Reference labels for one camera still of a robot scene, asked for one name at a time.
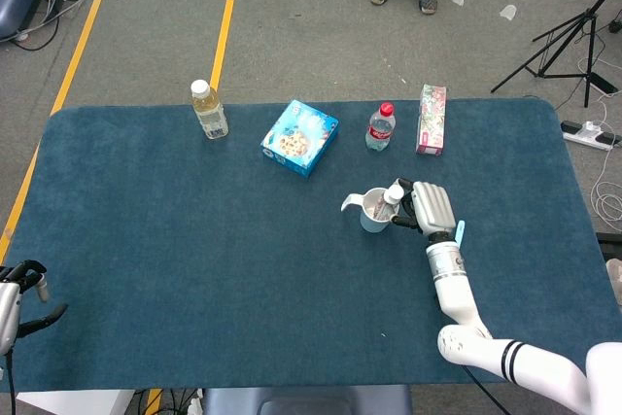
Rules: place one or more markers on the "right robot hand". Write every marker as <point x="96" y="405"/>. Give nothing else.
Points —
<point x="432" y="208"/>

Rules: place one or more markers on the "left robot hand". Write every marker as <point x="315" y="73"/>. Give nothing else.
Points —
<point x="9" y="303"/>

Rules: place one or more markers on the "light blue toothbrush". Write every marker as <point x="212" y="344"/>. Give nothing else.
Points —
<point x="460" y="232"/>

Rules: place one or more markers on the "white pink toothpaste tube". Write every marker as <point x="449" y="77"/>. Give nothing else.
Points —
<point x="392" y="195"/>

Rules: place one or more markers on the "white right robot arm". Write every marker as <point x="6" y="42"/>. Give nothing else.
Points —
<point x="452" y="288"/>

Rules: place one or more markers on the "red cap soda bottle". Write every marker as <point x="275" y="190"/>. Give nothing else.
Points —
<point x="380" y="130"/>

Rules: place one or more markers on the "yellow drink bottle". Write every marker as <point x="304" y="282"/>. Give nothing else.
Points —
<point x="210" y="116"/>

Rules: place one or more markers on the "pink floral box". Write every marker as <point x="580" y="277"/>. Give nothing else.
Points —
<point x="431" y="123"/>

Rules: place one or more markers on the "blue cookie box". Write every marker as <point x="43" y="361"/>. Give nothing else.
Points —
<point x="299" y="140"/>

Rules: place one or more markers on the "white power strip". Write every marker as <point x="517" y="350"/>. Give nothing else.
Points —
<point x="590" y="135"/>

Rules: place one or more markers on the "blue table mat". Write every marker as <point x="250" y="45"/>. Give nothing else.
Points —
<point x="194" y="250"/>

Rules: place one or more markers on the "black tripod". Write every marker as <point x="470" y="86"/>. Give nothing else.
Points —
<point x="588" y="45"/>

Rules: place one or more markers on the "grey blue seat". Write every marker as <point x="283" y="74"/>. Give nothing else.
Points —
<point x="291" y="400"/>

